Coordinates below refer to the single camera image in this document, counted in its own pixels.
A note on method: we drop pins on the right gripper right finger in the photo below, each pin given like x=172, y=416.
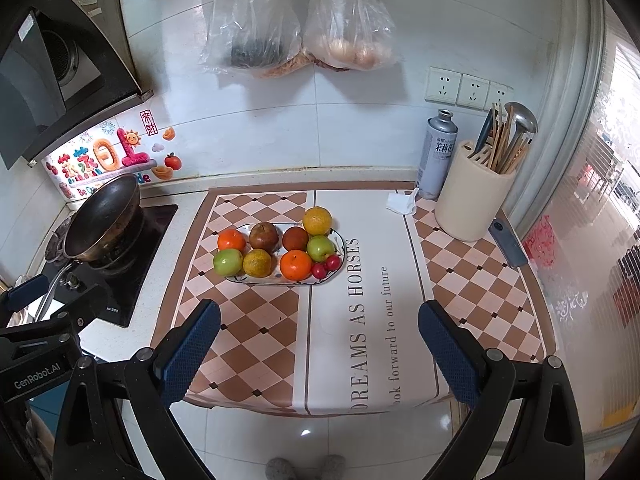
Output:
x=546, y=440

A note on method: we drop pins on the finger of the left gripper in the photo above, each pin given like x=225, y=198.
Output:
x=83, y=310
x=19, y=297

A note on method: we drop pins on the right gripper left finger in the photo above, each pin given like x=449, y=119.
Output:
x=92, y=441

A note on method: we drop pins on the green apple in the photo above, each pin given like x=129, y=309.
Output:
x=228, y=262
x=320, y=247

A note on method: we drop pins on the small orange tangerine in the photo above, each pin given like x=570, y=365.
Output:
x=231, y=239

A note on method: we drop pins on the red cherry tomato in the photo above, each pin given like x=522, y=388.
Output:
x=333, y=263
x=319, y=271

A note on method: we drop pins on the yellow orange fruit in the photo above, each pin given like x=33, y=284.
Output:
x=317, y=221

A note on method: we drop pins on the black induction stove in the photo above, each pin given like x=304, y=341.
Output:
x=121, y=272

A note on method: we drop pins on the black frying pan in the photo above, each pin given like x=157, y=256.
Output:
x=96, y=228

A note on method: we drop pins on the yellow pear fruit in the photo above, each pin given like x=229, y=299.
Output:
x=257, y=263

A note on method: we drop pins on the brown red apple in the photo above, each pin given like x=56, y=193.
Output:
x=265, y=236

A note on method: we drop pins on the floral ceramic plate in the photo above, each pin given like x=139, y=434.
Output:
x=276, y=277

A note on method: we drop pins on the bright orange fruit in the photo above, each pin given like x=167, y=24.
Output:
x=296, y=265

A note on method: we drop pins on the dark orange fruit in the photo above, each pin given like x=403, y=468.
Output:
x=295, y=238

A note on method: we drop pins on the black range hood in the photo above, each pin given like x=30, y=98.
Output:
x=60, y=76

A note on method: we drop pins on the cream utensil holder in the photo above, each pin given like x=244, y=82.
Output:
x=471, y=196

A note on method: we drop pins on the white crumpled tissue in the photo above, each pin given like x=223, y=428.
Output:
x=402, y=203

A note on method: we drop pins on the wooden chopsticks bundle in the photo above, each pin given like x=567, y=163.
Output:
x=501, y=136

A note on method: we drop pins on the metal ladle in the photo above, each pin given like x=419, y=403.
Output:
x=526, y=126

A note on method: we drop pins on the plastic bag dark contents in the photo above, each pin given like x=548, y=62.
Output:
x=251, y=36

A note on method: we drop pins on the plastic bag with eggs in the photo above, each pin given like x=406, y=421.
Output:
x=344, y=35

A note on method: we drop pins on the colourful wall sticker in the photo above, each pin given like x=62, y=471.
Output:
x=130, y=143

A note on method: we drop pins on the wall power sockets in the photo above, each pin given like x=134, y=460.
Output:
x=464, y=90

